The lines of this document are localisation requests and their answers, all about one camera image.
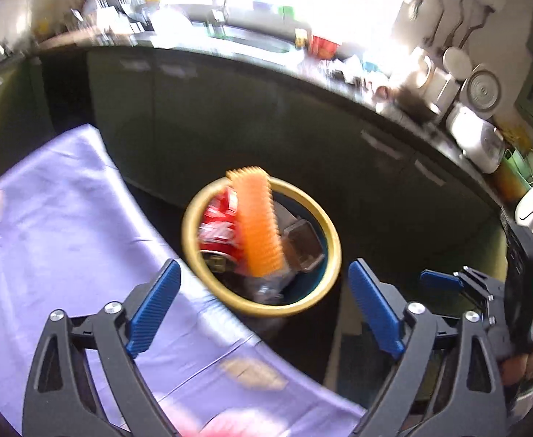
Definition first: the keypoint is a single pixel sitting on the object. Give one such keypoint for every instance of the green plastic containers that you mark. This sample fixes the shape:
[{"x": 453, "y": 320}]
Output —
[{"x": 521, "y": 168}]

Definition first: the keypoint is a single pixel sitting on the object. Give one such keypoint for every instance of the orange plastic comb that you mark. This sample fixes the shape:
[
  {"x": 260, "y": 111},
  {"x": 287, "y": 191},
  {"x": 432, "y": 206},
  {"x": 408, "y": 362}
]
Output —
[{"x": 257, "y": 223}]

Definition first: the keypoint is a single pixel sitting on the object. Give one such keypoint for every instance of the purple cardboard box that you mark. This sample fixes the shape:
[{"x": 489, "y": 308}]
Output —
[{"x": 302, "y": 246}]

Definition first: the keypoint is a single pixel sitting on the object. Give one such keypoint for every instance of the purple floral tablecloth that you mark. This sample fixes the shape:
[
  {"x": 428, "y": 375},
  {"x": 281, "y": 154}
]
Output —
[{"x": 66, "y": 236}]

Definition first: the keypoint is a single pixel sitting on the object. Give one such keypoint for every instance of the yellow rimmed blue trash bin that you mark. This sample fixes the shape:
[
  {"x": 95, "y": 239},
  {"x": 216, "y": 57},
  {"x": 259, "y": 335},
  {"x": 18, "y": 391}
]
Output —
[{"x": 266, "y": 310}]

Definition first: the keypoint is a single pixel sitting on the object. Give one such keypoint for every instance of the round steel lid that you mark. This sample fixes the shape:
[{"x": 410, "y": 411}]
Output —
[{"x": 485, "y": 89}]

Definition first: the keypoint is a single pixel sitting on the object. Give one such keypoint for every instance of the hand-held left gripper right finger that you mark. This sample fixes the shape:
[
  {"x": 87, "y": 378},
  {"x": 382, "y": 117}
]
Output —
[{"x": 375, "y": 305}]

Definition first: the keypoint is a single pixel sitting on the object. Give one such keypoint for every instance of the red paper cup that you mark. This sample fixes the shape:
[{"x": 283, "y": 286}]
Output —
[{"x": 323, "y": 46}]

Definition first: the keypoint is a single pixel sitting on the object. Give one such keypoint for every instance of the white rice cooker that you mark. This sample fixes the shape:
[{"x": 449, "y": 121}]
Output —
[{"x": 476, "y": 139}]

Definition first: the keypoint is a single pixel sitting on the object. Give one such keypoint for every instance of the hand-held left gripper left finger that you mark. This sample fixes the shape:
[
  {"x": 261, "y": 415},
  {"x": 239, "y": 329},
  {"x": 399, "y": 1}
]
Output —
[{"x": 154, "y": 305}]

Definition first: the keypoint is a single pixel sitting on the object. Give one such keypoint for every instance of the red soda can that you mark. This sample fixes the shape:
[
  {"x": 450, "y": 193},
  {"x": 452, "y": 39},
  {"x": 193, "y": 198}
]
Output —
[{"x": 216, "y": 232}]

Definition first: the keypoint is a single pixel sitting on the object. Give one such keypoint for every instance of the dark green sink base cabinets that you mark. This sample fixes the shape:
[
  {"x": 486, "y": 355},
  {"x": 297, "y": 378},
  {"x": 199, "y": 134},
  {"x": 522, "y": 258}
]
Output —
[{"x": 248, "y": 123}]

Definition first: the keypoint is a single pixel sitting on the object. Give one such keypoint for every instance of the clear plastic cup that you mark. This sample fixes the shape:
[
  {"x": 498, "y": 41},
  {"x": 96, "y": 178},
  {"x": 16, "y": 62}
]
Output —
[{"x": 266, "y": 289}]

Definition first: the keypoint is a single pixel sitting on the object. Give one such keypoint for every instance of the green stove base cabinets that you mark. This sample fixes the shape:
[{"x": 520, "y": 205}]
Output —
[{"x": 2, "y": 118}]

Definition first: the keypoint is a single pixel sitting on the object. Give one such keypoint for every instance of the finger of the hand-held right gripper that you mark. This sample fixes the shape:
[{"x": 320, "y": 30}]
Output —
[{"x": 441, "y": 281}]

